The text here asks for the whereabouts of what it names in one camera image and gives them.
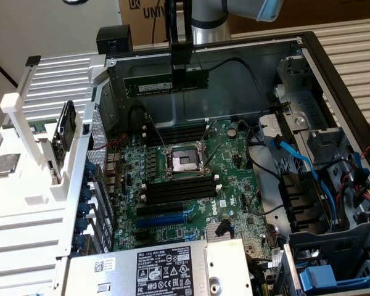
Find black RAM slot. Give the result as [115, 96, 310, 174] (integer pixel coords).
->
[148, 123, 208, 132]
[143, 181, 219, 195]
[146, 135, 210, 146]
[142, 191, 220, 206]
[144, 176, 218, 189]
[147, 131, 209, 141]
[147, 126, 208, 136]
[142, 186, 220, 200]

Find blue flat wire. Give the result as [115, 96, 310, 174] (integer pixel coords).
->
[270, 134, 339, 236]

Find long black expansion slot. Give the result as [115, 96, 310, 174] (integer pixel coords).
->
[136, 202, 184, 216]

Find open PC case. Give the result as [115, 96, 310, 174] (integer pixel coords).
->
[59, 30, 370, 296]

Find silver chipset heat sink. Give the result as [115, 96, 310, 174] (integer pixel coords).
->
[204, 221, 232, 240]

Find plain brown cardboard box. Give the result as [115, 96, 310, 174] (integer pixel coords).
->
[227, 0, 370, 35]

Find green graphics card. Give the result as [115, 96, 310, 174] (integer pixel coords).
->
[2, 118, 59, 134]

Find white parts rack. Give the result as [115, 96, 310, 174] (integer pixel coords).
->
[0, 55, 95, 220]

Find thin metal locking lever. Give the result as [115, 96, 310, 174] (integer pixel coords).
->
[202, 119, 219, 165]
[145, 114, 168, 149]

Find CPU socket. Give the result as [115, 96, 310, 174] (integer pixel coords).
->
[163, 142, 213, 180]

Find blue expansion slot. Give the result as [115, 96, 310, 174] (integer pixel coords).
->
[135, 213, 187, 229]

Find green RAM stick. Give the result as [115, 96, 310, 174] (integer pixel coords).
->
[123, 68, 210, 99]

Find green motherboard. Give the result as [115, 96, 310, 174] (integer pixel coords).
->
[104, 118, 284, 263]

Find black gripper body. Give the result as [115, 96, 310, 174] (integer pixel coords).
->
[165, 0, 194, 65]

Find printed cardboard box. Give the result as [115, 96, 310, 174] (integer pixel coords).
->
[117, 0, 173, 47]

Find thick black wire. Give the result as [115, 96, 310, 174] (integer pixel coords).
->
[245, 121, 286, 217]

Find thin black wire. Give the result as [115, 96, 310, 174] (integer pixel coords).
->
[208, 56, 271, 109]

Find large black clamp block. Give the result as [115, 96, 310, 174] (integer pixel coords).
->
[96, 25, 134, 56]

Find blue disk bay tray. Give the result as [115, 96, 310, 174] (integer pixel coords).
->
[298, 264, 370, 291]

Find grey power supply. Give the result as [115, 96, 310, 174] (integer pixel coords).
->
[60, 237, 254, 296]

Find silver CPU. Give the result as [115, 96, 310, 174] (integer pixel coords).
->
[0, 153, 22, 176]

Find grey disk bay cage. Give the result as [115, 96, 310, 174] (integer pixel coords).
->
[283, 220, 370, 296]

